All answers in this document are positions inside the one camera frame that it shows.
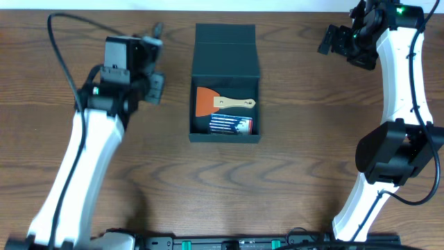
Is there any orange scraper wooden handle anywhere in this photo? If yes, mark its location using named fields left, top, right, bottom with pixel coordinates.
left=195, top=87, right=256, bottom=117

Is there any dark green gift box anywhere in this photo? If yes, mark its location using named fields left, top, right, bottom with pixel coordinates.
left=189, top=24, right=261, bottom=144

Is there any blue drill bit set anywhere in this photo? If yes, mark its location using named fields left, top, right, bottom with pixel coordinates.
left=209, top=114, right=253, bottom=135

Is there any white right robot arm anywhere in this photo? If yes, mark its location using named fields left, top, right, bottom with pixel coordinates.
left=318, top=0, right=443, bottom=242

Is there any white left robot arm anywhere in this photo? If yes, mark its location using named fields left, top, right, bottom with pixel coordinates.
left=5, top=35, right=164, bottom=249

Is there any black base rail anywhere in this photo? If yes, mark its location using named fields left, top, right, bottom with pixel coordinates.
left=103, top=228, right=402, bottom=250

